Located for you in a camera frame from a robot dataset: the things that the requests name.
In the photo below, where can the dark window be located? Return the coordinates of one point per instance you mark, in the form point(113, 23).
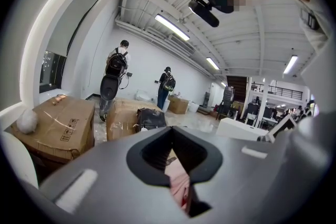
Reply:
point(51, 70)

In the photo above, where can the dark staircase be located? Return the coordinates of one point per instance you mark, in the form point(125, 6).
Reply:
point(236, 86)

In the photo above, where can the stack of dark chairs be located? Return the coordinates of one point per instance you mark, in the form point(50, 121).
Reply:
point(228, 98)

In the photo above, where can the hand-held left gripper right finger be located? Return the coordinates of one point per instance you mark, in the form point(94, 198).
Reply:
point(249, 178)

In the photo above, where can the large cardboard box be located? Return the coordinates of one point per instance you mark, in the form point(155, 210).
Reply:
point(57, 131)

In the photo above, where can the pink cloth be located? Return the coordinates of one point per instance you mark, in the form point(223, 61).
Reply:
point(178, 183)

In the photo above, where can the person's white shirt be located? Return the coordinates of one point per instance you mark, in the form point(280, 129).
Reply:
point(312, 36)

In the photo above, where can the crumpled white plastic bag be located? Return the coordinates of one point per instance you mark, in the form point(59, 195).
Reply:
point(26, 120)

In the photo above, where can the long ceiling light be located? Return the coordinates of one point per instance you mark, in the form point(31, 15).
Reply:
point(172, 26)
point(212, 63)
point(290, 64)

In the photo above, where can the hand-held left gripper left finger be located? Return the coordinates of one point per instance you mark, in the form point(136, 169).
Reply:
point(105, 165)

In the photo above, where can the white angular frame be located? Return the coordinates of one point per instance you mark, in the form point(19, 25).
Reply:
point(279, 128)

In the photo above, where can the plastic-wrapped cardboard box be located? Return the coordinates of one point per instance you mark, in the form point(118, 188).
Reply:
point(122, 118)

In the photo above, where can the small cardboard box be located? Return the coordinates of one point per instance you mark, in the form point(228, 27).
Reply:
point(178, 105)

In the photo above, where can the black head-worn camera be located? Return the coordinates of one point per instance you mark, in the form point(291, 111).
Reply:
point(203, 9)

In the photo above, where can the white table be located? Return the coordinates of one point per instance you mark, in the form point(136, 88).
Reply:
point(236, 129)

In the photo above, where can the dark brown bag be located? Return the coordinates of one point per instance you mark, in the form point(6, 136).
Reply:
point(151, 119)

